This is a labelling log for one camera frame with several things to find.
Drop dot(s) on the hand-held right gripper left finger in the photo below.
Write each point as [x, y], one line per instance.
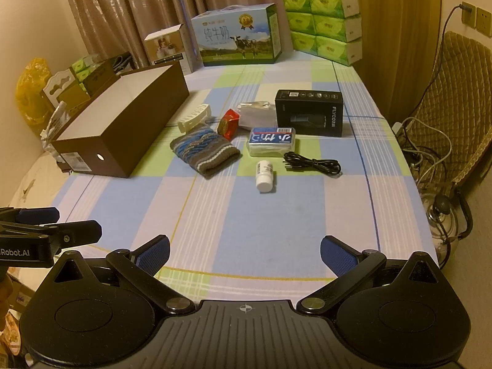
[153, 255]

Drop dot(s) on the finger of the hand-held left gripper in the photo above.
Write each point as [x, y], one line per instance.
[77, 231]
[38, 214]

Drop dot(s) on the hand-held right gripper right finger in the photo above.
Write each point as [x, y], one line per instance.
[338, 255]

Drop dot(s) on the large white box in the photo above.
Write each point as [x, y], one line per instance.
[123, 142]

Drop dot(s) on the blue floss pick pack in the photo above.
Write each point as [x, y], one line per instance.
[271, 142]

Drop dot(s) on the black product box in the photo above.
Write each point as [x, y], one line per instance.
[307, 115]

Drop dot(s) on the red snack packet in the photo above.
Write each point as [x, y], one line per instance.
[228, 125]

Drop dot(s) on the clear plastic bag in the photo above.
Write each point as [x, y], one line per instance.
[255, 115]

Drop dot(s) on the printed plastic bag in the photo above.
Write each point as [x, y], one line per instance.
[55, 127]

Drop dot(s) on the plaid tablecloth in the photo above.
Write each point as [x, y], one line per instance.
[250, 219]

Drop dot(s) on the white pill bottle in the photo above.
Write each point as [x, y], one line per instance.
[265, 176]

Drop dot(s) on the striped knitted pouch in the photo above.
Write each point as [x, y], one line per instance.
[205, 152]

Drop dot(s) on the glass electric kettle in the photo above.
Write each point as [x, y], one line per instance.
[442, 204]

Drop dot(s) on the yellow plastic bag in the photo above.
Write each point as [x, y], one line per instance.
[32, 88]

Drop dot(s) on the white carved chair back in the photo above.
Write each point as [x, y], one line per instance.
[61, 88]

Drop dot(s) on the white plastic hair clip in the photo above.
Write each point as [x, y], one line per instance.
[194, 117]

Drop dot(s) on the green tissue pack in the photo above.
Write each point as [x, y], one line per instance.
[84, 62]
[87, 75]

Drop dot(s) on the olive cardboard box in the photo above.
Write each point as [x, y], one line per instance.
[100, 78]

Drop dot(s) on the white product box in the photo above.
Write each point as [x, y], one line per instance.
[169, 52]

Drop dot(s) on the quilted brown chair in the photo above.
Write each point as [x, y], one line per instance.
[465, 96]

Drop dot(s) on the stack of green tissue packs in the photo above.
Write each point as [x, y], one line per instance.
[323, 23]

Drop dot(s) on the golden curtain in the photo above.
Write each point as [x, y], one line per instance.
[392, 27]

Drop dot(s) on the blue milk gift box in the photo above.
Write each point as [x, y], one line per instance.
[238, 34]

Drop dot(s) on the beige curtain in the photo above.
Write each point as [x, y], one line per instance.
[153, 0]

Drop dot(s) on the wall socket with plug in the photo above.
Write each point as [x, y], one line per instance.
[468, 12]

